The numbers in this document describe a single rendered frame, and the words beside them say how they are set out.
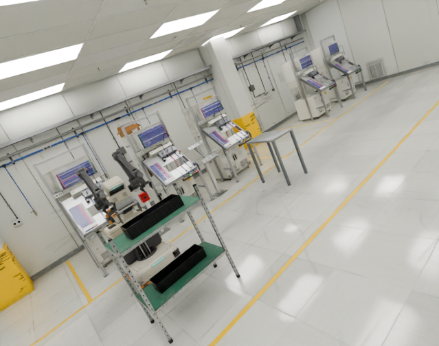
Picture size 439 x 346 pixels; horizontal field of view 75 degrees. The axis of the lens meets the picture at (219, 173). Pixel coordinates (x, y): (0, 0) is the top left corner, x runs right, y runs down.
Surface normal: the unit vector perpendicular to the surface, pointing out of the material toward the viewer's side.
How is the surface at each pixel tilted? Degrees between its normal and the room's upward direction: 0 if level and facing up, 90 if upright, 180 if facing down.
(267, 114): 90
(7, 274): 90
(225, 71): 90
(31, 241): 90
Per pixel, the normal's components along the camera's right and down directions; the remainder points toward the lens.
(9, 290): 0.58, -0.02
